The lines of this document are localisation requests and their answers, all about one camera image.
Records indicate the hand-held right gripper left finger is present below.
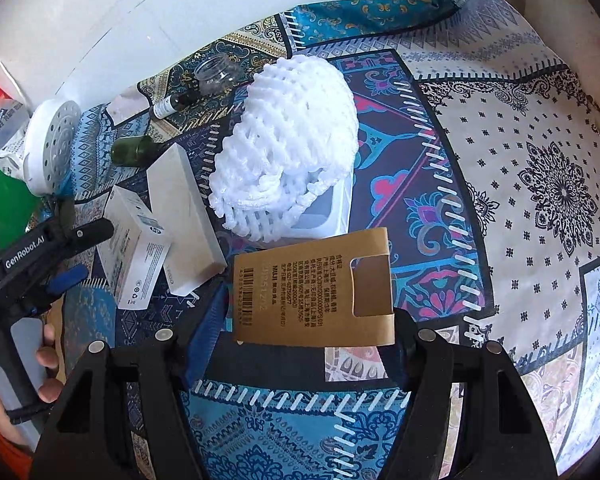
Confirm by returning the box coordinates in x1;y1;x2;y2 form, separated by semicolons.
34;284;230;480

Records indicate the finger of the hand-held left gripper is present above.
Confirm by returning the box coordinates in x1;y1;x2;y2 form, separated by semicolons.
45;265;88;295
62;219;116;256

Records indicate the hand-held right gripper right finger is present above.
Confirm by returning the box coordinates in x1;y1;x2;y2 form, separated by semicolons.
380;309;563;480

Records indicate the brown cardboard card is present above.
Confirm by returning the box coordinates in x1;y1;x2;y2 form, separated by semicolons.
231;227;396;347

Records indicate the dark bottle with white label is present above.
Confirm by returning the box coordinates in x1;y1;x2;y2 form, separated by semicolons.
150;89;201;121

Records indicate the clear plastic jar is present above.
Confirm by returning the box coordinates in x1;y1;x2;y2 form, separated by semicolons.
194;56;240;93

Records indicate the person's left hand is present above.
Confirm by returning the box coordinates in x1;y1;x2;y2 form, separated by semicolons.
36;324;65;404

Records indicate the white printed carton box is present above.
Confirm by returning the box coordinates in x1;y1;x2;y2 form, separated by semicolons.
102;186;173;310

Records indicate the green glass bottle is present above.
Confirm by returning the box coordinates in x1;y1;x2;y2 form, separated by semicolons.
111;135;173;167

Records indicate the white perforated disc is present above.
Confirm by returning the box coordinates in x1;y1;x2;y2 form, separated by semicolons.
24;100;82;196

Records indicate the long plain white box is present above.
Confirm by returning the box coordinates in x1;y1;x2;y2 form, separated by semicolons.
146;142;227;297

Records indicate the white and blue bag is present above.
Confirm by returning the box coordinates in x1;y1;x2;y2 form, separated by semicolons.
0;100;33;171

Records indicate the white plastic container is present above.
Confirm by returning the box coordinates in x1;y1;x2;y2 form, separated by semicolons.
280;170;354;241

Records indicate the white foam net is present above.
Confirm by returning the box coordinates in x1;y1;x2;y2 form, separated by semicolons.
209;57;358;236

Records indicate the blue patterned tablecloth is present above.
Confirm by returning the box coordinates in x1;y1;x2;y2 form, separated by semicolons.
62;0;600;480

